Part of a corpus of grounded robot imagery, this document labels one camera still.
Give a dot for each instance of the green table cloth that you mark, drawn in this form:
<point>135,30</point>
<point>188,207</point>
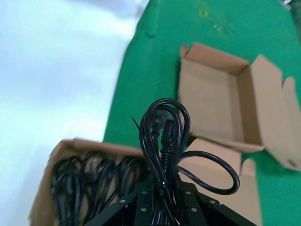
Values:
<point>270,30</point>

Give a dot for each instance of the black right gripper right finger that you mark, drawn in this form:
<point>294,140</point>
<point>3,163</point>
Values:
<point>200,207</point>

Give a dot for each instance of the cardboard box with oval hole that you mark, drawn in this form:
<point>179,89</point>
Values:
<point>211,94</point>

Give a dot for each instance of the cardboard box with round hole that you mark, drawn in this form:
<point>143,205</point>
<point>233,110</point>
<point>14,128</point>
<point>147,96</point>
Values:
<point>211,164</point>

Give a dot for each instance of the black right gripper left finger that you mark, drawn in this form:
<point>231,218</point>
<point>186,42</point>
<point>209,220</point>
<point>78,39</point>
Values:
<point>131,207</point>

